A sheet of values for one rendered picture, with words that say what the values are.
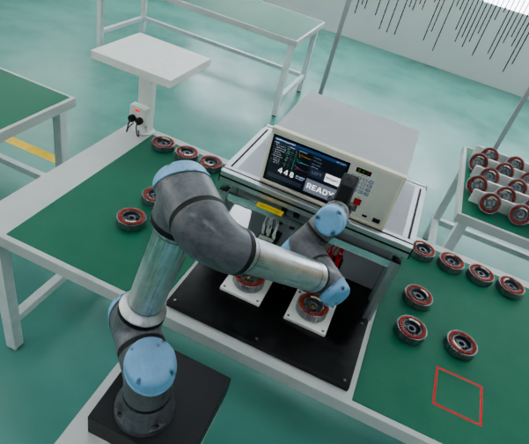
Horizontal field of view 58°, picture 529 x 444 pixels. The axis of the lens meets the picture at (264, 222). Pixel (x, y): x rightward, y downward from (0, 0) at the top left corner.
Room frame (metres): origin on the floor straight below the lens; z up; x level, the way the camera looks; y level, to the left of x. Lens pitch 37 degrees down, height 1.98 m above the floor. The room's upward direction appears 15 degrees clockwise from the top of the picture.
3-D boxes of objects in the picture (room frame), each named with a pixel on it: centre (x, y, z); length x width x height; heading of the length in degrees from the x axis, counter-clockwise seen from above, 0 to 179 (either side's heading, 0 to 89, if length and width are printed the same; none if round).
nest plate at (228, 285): (1.22, 0.00, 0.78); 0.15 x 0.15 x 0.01; 78
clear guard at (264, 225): (1.22, -0.01, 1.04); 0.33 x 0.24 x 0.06; 168
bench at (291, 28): (4.88, 1.06, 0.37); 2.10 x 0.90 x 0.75; 78
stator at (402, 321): (1.22, -0.61, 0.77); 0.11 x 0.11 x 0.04
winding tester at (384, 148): (1.50, -0.20, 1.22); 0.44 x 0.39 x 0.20; 78
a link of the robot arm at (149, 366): (0.64, 0.17, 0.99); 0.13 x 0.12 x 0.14; 35
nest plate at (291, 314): (1.17, -0.24, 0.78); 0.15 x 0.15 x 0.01; 78
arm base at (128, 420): (0.64, 0.17, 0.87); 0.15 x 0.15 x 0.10
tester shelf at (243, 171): (1.50, -0.19, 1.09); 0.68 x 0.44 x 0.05; 78
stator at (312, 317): (1.17, -0.24, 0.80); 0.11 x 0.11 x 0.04
